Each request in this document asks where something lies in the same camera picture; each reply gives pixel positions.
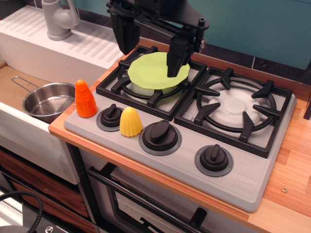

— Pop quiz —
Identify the black burner grate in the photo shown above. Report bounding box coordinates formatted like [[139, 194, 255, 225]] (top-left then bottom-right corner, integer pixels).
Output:
[[96, 46, 207, 120], [174, 67, 296, 158]]

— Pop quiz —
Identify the grey toy faucet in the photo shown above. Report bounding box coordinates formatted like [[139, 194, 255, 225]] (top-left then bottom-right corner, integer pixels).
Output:
[[41, 0, 80, 41]]

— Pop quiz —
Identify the black left burner grate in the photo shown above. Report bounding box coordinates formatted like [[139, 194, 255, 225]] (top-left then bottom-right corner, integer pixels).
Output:
[[96, 46, 207, 120]]

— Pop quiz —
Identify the stainless steel pot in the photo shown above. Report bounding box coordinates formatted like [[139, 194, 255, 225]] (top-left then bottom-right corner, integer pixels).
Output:
[[12, 76, 75, 124]]

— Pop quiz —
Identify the grey toy stove top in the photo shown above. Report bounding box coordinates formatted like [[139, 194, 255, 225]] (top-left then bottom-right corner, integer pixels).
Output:
[[63, 45, 297, 213]]

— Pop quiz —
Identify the black oven door handle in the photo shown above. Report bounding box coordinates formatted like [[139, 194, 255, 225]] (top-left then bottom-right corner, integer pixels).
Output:
[[87, 163, 207, 233]]

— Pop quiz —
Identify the white toy sink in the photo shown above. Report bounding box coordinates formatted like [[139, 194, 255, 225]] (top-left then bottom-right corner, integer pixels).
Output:
[[0, 6, 122, 184]]

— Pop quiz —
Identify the orange toy carrot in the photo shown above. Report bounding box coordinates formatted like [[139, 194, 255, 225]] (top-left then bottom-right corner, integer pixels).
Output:
[[75, 79, 98, 118]]

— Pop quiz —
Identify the black right burner grate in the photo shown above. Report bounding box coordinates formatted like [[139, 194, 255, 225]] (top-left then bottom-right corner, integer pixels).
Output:
[[174, 67, 296, 158]]

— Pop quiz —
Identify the yellow toy corn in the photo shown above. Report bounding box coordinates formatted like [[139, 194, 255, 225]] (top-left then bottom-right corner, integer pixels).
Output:
[[120, 107, 143, 137]]

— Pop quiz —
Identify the black braided cable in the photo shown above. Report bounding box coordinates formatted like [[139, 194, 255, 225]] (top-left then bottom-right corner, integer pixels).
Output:
[[0, 190, 44, 233]]

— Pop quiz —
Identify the white right burner disc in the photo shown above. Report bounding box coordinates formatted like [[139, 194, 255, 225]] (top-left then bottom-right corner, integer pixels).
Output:
[[202, 89, 266, 128]]

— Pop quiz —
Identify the light green plastic plate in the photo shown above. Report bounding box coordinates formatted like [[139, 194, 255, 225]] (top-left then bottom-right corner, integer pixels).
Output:
[[127, 52, 190, 89]]

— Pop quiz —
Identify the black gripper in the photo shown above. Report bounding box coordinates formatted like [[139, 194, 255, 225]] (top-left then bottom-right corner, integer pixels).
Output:
[[106, 0, 210, 78]]

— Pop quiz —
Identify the black right stove knob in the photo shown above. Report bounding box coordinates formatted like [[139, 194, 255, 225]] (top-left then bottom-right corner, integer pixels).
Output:
[[194, 144, 234, 177]]

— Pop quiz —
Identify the white left burner disc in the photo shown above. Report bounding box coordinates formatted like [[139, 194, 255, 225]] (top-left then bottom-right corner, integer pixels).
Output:
[[126, 83, 177, 96]]

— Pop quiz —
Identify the white burner disc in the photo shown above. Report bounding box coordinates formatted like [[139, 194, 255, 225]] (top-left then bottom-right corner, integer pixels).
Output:
[[126, 83, 177, 96], [202, 89, 266, 128]]

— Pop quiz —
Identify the black left stove knob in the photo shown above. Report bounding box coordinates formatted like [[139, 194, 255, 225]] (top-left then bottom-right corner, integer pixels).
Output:
[[96, 104, 123, 132]]

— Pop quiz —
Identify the black middle stove knob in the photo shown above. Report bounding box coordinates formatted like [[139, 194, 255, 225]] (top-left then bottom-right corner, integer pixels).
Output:
[[138, 120, 182, 156]]

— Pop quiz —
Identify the black stove knob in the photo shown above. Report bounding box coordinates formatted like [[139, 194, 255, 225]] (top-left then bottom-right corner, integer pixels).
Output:
[[96, 104, 123, 132], [194, 144, 234, 177], [138, 120, 182, 156]]

